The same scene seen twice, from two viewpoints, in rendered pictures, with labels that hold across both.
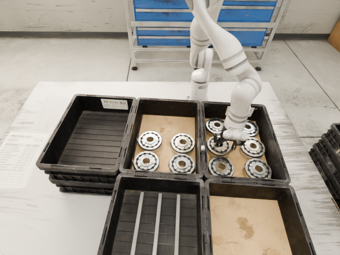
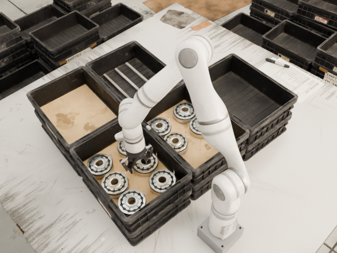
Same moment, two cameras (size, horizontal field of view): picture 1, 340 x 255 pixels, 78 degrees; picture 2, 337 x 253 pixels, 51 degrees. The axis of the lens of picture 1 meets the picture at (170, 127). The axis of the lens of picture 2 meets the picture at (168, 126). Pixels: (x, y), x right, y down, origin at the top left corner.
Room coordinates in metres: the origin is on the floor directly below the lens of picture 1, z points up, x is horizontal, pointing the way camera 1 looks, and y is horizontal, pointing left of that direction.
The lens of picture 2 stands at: (1.22, -0.64, 2.02)
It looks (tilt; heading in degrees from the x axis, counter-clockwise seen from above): 50 degrees down; 141
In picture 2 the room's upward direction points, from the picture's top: 3 degrees counter-clockwise
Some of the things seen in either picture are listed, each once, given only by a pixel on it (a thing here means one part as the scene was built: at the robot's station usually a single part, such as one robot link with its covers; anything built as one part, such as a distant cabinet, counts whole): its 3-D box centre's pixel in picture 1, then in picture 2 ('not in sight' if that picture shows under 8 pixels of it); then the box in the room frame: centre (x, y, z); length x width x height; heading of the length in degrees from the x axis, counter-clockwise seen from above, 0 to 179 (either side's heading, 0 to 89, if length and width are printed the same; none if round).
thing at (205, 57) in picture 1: (202, 66); (227, 192); (0.90, -0.15, 1.01); 0.09 x 0.09 x 0.17; 82
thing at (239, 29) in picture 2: not in sight; (247, 41); (-0.17, 1.35, 0.26); 0.40 x 0.30 x 0.23; 3
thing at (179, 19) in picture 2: not in sight; (176, 17); (-0.30, 0.71, 0.71); 0.22 x 0.19 x 0.01; 3
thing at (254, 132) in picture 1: (247, 127); (131, 202); (0.64, -0.36, 0.86); 0.10 x 0.10 x 0.01
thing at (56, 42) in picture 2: not in sight; (71, 54); (-0.87, 0.17, 0.37); 0.40 x 0.30 x 0.45; 92
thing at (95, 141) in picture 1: (96, 136); (239, 98); (0.56, 0.32, 0.87); 0.40 x 0.30 x 0.11; 177
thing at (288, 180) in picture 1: (238, 137); (129, 162); (0.53, -0.28, 0.92); 0.40 x 0.30 x 0.02; 177
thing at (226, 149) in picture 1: (218, 144); (145, 161); (0.54, -0.21, 0.86); 0.10 x 0.10 x 0.01
